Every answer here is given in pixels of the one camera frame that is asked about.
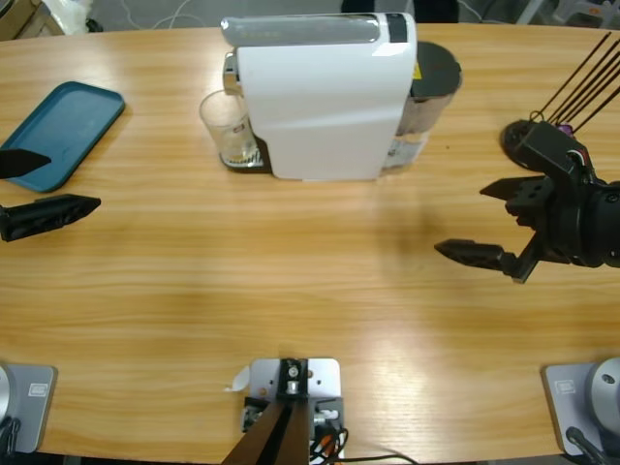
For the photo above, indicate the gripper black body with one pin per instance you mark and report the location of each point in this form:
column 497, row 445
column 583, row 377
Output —
column 591, row 223

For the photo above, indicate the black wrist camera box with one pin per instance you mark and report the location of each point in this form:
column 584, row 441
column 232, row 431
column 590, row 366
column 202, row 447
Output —
column 547, row 147

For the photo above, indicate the blue rectangular plastic tray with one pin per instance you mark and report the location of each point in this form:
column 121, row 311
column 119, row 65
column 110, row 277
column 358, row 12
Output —
column 63, row 121

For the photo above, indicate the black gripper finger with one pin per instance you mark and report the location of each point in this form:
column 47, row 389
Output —
column 528, row 194
column 477, row 254
column 19, row 163
column 48, row 215

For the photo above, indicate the grey coffee machine lever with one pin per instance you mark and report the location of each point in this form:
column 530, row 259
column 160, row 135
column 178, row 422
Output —
column 300, row 30

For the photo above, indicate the black capsule holder with rods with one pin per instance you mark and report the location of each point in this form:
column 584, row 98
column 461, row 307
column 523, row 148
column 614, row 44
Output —
column 511, row 138

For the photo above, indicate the white plastic bag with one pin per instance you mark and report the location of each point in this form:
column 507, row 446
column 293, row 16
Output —
column 65, row 14

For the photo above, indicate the white plastic stool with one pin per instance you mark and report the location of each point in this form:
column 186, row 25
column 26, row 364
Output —
column 581, row 12

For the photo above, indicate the white capsule coffee machine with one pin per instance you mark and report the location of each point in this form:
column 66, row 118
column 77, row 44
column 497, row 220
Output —
column 319, row 106

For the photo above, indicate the purple coffee capsule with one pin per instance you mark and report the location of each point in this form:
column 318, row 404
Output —
column 565, row 130

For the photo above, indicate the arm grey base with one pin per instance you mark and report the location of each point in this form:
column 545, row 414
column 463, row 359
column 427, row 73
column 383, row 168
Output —
column 581, row 402
column 29, row 407

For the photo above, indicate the brown cardboard box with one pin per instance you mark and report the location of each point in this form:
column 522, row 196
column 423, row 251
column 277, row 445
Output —
column 17, row 17

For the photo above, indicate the small black floor object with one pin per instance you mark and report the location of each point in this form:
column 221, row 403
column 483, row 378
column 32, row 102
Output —
column 92, row 24

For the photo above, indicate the clear water tank black lid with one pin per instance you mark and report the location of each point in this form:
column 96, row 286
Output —
column 433, row 68

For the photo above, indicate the clear drinking glass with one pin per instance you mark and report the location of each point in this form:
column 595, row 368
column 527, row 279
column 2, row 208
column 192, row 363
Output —
column 223, row 116

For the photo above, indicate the white block with dark post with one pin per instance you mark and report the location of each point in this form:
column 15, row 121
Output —
column 322, row 382

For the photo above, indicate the white paper tab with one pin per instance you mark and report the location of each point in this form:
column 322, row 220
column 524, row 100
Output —
column 239, row 380

